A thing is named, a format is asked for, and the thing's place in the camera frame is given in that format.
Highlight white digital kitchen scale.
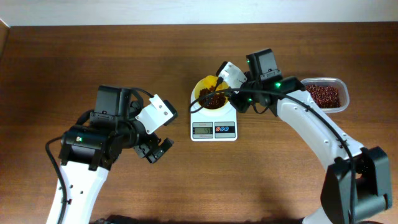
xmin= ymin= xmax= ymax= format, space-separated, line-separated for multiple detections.
xmin=190 ymin=100 xmax=238 ymax=142

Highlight yellow plastic measuring scoop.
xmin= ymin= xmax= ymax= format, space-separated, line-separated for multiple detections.
xmin=203 ymin=75 xmax=229 ymax=91

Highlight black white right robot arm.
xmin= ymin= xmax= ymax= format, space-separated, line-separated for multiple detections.
xmin=218 ymin=49 xmax=392 ymax=223

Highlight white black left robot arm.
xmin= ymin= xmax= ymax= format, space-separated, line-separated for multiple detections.
xmin=45 ymin=85 xmax=178 ymax=223

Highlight yellow plastic bowl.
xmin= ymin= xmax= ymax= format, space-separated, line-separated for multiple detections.
xmin=193 ymin=78 xmax=228 ymax=110

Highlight red adzuki beans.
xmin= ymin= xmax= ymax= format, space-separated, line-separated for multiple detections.
xmin=306 ymin=85 xmax=340 ymax=109

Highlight clear plastic food container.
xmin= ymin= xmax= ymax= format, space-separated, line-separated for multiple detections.
xmin=301 ymin=78 xmax=349 ymax=113

